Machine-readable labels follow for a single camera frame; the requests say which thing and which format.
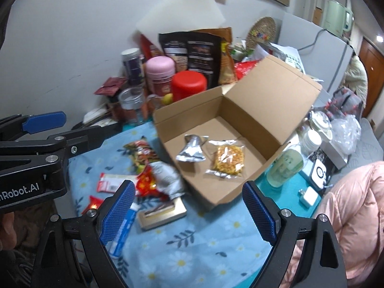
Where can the blue floral cloth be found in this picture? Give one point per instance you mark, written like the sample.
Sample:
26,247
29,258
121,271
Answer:
210,246

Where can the green bottle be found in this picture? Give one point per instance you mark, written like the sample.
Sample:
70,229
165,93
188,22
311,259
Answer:
283,166

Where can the dark jar with white lid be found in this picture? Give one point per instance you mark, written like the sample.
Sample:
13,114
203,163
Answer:
132,66

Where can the white black device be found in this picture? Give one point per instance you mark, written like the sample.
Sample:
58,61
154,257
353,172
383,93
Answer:
321,171

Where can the blue white tube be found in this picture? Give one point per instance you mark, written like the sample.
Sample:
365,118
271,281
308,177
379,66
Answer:
126,231

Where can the grey red patterned bag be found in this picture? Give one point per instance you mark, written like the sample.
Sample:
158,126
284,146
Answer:
345,102

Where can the red white flat packet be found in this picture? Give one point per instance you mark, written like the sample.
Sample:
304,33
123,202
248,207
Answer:
109,183

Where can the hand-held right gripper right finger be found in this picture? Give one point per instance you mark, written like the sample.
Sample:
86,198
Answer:
259,213

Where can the green red snack packet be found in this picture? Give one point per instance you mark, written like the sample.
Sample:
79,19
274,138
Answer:
142,154

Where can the cardboard box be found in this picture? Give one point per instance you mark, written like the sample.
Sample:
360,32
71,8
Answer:
243,144

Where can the clear yellow snack packet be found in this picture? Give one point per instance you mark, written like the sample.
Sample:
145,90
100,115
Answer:
228,159

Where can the white bread packet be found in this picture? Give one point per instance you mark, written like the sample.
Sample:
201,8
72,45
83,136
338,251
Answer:
168,177

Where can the grey refrigerator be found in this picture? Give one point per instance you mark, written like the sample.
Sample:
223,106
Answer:
318,54

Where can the glass mug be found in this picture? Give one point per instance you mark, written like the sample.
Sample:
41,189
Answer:
132,105

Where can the gold box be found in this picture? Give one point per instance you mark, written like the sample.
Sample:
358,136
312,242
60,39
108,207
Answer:
163,216

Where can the black snack bag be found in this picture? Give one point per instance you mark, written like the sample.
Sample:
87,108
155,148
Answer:
204,57
174,48

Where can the small red candy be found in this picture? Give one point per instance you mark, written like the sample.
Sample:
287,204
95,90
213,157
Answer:
94,202

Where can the green kettle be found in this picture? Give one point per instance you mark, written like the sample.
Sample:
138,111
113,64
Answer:
337,16

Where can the yellow chip bag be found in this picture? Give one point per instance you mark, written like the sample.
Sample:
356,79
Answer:
226,69

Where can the red lid jar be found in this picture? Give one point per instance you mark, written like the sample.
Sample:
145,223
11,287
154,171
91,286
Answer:
189,85

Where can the white teapot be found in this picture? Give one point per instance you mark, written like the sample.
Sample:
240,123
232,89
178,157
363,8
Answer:
321,124

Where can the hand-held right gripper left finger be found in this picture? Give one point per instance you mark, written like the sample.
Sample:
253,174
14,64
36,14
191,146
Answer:
118,213

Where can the white charger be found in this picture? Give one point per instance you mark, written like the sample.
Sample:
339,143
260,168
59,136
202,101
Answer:
309,198

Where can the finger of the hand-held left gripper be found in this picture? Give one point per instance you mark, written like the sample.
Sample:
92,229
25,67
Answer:
75,140
45,121

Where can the white board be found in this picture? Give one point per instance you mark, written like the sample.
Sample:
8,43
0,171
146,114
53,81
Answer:
183,9

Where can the dark red sachets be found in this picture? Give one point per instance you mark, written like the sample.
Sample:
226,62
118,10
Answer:
109,85

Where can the pink puffer jacket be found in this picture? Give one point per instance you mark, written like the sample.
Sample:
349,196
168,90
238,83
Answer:
354,216

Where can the beige coat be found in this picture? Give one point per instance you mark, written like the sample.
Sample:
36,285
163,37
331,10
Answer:
357,78

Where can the woven round fan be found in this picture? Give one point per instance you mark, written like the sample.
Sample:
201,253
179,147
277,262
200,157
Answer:
261,27

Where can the pink jar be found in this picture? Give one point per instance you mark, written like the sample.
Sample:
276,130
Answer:
160,75

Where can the silver foil packet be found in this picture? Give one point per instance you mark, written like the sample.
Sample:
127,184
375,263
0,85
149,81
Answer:
192,151

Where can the brown door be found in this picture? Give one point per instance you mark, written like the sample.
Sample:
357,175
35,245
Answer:
370,75

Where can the clear plastic bag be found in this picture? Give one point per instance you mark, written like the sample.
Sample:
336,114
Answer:
345,132

